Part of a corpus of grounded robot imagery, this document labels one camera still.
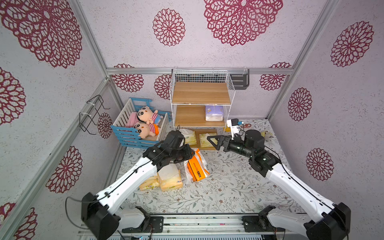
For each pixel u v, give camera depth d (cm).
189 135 101
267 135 105
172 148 55
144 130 97
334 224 37
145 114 102
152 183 84
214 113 82
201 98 75
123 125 100
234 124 63
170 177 84
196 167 69
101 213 38
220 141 60
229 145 62
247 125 117
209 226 75
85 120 73
